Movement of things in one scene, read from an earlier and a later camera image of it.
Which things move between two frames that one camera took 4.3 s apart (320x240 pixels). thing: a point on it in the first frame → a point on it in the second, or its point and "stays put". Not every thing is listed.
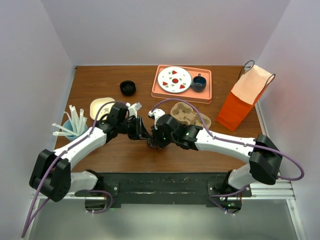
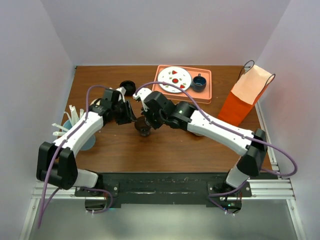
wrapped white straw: x=74 y=118 stays put
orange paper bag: x=238 y=106 stays put
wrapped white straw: x=54 y=124 stays put
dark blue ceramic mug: x=198 y=83 stays put
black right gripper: x=155 y=135 → x=154 y=125
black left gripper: x=140 y=132 → x=127 y=118
